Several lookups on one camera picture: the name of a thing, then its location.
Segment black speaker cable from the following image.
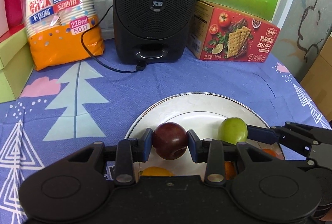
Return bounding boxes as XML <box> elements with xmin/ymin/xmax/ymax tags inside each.
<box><xmin>81</xmin><ymin>5</ymin><xmax>147</xmax><ymax>73</ymax></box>

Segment black loudspeaker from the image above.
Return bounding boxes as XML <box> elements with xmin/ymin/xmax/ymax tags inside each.
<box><xmin>113</xmin><ymin>0</ymin><xmax>201</xmax><ymax>65</ymax></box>

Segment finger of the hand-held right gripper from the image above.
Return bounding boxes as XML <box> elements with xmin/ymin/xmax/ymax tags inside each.
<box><xmin>246</xmin><ymin>121</ymin><xmax>332</xmax><ymax>160</ymax></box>

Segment round green plum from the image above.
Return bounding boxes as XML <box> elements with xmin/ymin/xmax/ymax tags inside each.
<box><xmin>217</xmin><ymin>117</ymin><xmax>248</xmax><ymax>145</ymax></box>

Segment white round plate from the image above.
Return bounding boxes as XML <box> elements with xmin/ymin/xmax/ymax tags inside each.
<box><xmin>124</xmin><ymin>92</ymin><xmax>286</xmax><ymax>178</ymax></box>

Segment large orange tangerine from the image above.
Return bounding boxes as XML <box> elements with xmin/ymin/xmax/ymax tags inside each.
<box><xmin>224</xmin><ymin>161</ymin><xmax>236</xmax><ymax>180</ymax></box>

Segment tangerine with green stem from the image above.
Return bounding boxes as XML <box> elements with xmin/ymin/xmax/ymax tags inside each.
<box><xmin>261</xmin><ymin>148</ymin><xmax>281</xmax><ymax>158</ymax></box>

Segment blue printed tablecloth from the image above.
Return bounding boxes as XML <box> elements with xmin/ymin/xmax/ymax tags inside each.
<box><xmin>0</xmin><ymin>38</ymin><xmax>332</xmax><ymax>224</ymax></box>

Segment orange paper cup package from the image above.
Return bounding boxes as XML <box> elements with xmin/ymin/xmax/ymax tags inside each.
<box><xmin>20</xmin><ymin>0</ymin><xmax>105</xmax><ymax>72</ymax></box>

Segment red cracker box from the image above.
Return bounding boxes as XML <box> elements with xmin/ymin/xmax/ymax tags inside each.
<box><xmin>191</xmin><ymin>0</ymin><xmax>281</xmax><ymax>64</ymax></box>

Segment light green lidded box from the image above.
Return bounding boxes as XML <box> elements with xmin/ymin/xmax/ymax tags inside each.
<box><xmin>0</xmin><ymin>28</ymin><xmax>35</xmax><ymax>104</ymax></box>

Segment brown cardboard box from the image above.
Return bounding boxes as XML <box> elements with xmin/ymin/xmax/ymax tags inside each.
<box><xmin>321</xmin><ymin>37</ymin><xmax>332</xmax><ymax>58</ymax></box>
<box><xmin>299</xmin><ymin>54</ymin><xmax>332</xmax><ymax>121</ymax></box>

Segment dark purple plum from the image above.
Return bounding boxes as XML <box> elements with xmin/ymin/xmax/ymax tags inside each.
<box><xmin>152</xmin><ymin>122</ymin><xmax>188</xmax><ymax>160</ymax></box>

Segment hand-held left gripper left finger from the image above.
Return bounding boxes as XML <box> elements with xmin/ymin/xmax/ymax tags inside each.
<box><xmin>60</xmin><ymin>127</ymin><xmax>154</xmax><ymax>187</ymax></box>

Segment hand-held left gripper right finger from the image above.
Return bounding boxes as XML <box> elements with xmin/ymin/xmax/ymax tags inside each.
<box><xmin>187</xmin><ymin>129</ymin><xmax>281</xmax><ymax>186</ymax></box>

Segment yellow orange plum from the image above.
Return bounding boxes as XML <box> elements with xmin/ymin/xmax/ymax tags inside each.
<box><xmin>141</xmin><ymin>166</ymin><xmax>174</xmax><ymax>177</ymax></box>

